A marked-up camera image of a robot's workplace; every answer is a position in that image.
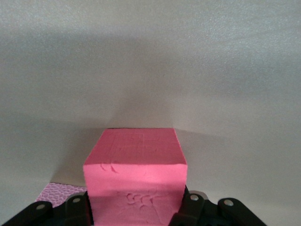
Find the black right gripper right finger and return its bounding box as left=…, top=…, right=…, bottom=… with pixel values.
left=169, top=185, right=268, bottom=226

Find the pink foam cube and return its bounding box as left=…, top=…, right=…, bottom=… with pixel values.
left=36, top=182, right=88, bottom=206

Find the red foam cube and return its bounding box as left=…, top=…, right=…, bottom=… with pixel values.
left=83, top=128, right=188, bottom=226

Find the brown table mat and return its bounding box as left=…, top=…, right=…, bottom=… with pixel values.
left=0, top=0, right=301, bottom=226

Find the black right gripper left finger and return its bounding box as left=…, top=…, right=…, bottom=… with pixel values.
left=0, top=190, right=93, bottom=226

